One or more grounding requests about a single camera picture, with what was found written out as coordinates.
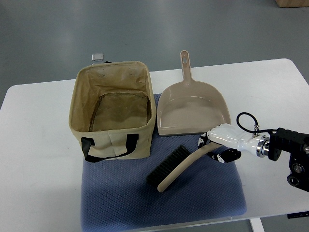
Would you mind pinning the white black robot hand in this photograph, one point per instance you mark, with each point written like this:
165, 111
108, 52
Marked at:
234, 141

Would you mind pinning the beige hand broom black bristles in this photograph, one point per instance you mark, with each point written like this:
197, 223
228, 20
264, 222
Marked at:
175, 164

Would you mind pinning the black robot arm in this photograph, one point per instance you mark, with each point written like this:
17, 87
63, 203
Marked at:
295, 143

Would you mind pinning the beige plastic dustpan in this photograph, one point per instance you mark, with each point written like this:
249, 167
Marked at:
190, 106

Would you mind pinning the white table leg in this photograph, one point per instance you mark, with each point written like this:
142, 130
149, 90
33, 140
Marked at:
256, 225

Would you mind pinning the black table control panel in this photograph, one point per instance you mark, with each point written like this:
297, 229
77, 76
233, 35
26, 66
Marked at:
298, 215

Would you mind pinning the blue textured mat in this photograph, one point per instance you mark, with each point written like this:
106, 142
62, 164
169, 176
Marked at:
116, 197

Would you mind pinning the brown cardboard box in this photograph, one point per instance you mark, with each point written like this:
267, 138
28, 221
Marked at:
292, 3

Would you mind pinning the small silver floor plate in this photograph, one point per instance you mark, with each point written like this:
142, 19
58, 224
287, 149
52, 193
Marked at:
96, 57

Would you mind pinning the beige fabric bag black handles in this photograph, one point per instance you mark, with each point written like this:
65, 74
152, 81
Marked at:
113, 111

